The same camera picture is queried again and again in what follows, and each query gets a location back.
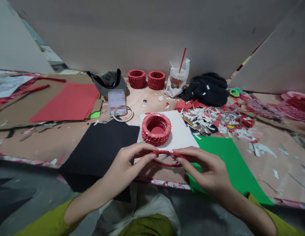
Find person's left hand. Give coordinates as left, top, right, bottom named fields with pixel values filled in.
left=102, top=142, right=159, bottom=195

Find person's right hand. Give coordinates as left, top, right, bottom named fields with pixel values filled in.
left=172, top=146, right=239, bottom=200

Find red paper ring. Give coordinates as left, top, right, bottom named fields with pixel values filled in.
left=149, top=149, right=185, bottom=168

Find green paper sheet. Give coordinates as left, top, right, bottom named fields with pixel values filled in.
left=188, top=135, right=275, bottom=206

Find black paper sheet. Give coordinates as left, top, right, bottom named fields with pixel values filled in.
left=58, top=119, right=141, bottom=204

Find large red paper cylinder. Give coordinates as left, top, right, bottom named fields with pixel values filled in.
left=141, top=113, right=172, bottom=148

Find person's legs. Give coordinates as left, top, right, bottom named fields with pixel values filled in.
left=93, top=182, right=180, bottom=236

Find gold and black strip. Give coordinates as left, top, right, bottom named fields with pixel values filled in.
left=182, top=116, right=211, bottom=137

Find white paper sheet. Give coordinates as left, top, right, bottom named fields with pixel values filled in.
left=133, top=110, right=200, bottom=170

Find white tape roll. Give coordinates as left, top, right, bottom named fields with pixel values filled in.
left=112, top=105, right=135, bottom=123

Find pile of paper scraps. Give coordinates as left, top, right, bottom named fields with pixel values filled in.
left=174, top=99, right=260, bottom=144

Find person's body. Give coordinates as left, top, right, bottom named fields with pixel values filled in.
left=118, top=214, right=175, bottom=236

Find smartphone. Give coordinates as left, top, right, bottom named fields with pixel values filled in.
left=108, top=88, right=128, bottom=117

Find stack of red paper sheets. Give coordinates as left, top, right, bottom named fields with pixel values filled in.
left=29, top=82, right=101, bottom=124

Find pink folded paper strip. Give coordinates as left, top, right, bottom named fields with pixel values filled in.
left=245, top=98, right=283, bottom=121

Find black cloth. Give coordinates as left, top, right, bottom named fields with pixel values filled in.
left=179, top=72, right=229, bottom=108

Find grey fabric pouch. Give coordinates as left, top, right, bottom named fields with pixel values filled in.
left=86, top=69, right=128, bottom=102

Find small red paper cylinder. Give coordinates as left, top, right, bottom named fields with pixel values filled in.
left=147, top=70, right=166, bottom=91
left=127, top=69, right=146, bottom=89

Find plastic bag with drink cup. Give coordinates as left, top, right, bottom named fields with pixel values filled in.
left=163, top=58, right=191, bottom=97

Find stack of pink paper rings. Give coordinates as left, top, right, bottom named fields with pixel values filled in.
left=277, top=90, right=305, bottom=121

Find red paper strip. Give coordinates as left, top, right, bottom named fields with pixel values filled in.
left=26, top=84, right=51, bottom=93
left=35, top=75, right=67, bottom=83

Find brown cardboard sheet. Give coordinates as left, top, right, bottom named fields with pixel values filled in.
left=0, top=73, right=104, bottom=131

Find red drinking straw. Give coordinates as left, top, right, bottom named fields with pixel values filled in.
left=179, top=48, right=187, bottom=74

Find white partition board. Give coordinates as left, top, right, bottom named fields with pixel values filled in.
left=227, top=0, right=305, bottom=95
left=0, top=0, right=56, bottom=74

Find printed paper sheets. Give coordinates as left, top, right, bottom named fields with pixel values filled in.
left=0, top=69, right=35, bottom=99

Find green loop hair tie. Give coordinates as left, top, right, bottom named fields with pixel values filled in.
left=229, top=85, right=247, bottom=98

